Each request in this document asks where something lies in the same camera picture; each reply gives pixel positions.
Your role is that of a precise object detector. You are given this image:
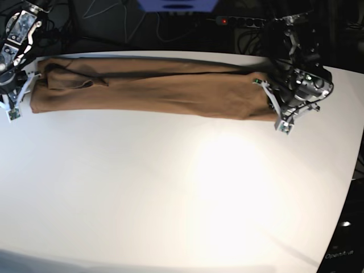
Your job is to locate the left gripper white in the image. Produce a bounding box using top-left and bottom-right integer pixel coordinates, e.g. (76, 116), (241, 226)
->
(253, 78), (320, 134)

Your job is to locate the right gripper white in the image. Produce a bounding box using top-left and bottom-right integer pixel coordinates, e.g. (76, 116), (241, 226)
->
(1, 71), (41, 122)

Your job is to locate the brown T-shirt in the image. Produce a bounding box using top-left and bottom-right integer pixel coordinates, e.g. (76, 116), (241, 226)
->
(30, 57), (277, 121)

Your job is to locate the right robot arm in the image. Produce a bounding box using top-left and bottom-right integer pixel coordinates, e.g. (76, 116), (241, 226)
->
(1, 1), (57, 122)

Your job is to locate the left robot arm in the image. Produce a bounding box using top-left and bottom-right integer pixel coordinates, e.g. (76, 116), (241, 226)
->
(253, 13), (334, 134)

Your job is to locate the power strip with red light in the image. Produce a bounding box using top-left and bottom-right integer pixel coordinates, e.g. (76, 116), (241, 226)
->
(215, 16), (267, 28)

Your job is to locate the black OpenArm box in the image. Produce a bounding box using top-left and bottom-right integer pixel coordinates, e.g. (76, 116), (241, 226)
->
(317, 179), (363, 273)

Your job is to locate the blue plastic object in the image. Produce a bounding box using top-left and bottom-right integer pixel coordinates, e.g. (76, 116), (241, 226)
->
(138, 0), (218, 13)

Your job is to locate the white cable on floor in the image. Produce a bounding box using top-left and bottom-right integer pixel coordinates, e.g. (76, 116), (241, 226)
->
(82, 0), (200, 43)

